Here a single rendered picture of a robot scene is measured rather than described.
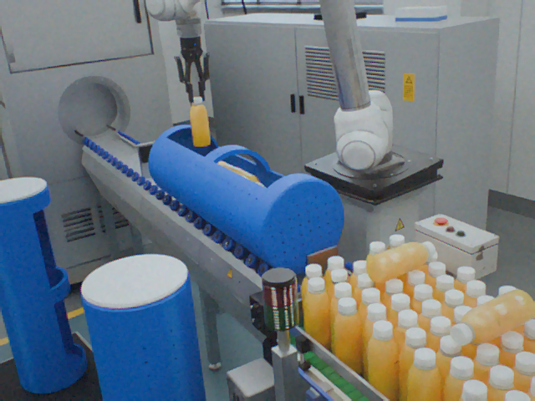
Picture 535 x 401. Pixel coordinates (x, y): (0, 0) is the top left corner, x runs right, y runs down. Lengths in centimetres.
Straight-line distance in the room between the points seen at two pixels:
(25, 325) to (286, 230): 138
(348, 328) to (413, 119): 207
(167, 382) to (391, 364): 64
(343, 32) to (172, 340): 102
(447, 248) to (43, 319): 169
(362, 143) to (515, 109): 262
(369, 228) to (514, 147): 245
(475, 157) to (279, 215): 208
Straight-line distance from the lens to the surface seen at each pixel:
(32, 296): 262
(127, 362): 162
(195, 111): 227
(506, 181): 460
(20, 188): 258
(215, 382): 293
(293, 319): 112
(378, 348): 127
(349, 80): 193
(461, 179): 349
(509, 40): 440
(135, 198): 272
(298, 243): 169
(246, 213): 168
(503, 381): 117
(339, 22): 189
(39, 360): 277
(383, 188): 208
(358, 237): 223
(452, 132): 333
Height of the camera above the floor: 178
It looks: 21 degrees down
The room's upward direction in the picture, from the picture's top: 4 degrees counter-clockwise
